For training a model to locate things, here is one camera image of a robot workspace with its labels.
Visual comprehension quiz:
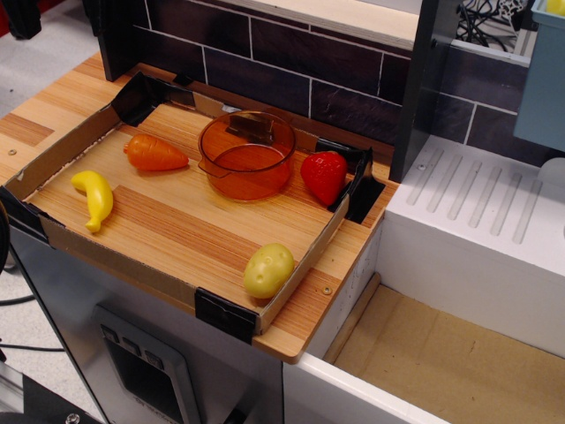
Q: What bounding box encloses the silver toy oven front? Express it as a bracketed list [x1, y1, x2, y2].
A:
[11, 229, 284, 423]

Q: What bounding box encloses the light blue bin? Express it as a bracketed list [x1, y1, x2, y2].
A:
[514, 1, 564, 151]

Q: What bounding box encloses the transparent orange toy pot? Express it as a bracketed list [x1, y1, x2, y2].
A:
[198, 110, 297, 201]

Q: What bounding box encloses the white toy sink unit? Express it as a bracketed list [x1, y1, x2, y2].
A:
[283, 137, 564, 423]

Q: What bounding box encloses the cardboard fence with black tape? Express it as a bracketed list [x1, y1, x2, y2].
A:
[1, 73, 391, 360]

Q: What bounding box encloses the red toy strawberry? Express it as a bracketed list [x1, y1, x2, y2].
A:
[300, 151, 348, 206]

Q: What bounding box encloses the black cable bundle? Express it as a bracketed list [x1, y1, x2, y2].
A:
[454, 0, 538, 48]

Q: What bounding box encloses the orange toy carrot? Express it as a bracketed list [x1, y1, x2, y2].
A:
[123, 134, 189, 171]

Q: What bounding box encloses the yellow-green toy potato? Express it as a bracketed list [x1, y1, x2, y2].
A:
[244, 243, 295, 299]

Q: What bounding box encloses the yellow toy banana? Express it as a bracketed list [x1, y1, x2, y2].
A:
[71, 170, 114, 233]

